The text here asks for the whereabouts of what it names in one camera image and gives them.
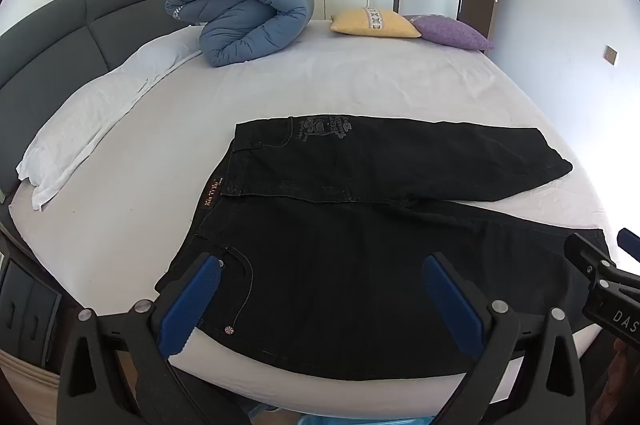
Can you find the black denim pants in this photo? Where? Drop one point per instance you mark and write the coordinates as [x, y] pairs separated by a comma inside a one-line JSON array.
[[350, 255]]

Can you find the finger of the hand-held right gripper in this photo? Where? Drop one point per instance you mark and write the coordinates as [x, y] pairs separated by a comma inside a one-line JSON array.
[[587, 257], [630, 245]]

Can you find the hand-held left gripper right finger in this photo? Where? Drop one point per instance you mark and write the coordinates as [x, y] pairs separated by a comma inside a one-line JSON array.
[[452, 300]]

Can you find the square wall switch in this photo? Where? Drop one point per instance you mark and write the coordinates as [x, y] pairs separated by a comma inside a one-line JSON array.
[[610, 55]]

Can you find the dark grey padded headboard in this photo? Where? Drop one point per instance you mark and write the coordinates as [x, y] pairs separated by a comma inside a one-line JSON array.
[[50, 40]]

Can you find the white pillow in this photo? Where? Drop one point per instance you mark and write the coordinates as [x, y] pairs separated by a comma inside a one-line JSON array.
[[160, 52], [75, 130]]

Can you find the bed with white sheet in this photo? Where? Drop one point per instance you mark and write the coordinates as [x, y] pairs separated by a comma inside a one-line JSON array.
[[350, 80]]

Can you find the purple cushion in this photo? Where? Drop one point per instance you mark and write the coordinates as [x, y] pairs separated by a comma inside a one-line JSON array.
[[450, 32]]

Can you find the yellow cushion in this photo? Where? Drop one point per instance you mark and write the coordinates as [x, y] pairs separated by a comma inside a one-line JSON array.
[[372, 24]]

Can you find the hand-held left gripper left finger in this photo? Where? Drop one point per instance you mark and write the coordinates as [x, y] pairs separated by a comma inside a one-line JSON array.
[[192, 300]]

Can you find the black equipment on floor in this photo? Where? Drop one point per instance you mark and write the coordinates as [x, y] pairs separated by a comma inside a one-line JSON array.
[[25, 305]]

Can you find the rolled blue duvet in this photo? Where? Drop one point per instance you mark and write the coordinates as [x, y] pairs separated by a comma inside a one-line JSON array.
[[250, 15]]

